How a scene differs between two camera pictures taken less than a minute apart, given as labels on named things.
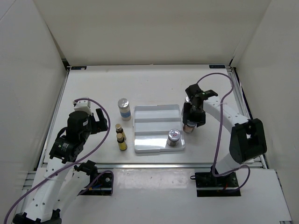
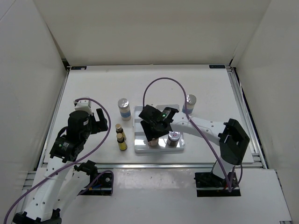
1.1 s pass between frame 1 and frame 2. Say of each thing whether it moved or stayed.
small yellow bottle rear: stayed
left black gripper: stayed
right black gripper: moved
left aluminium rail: stayed
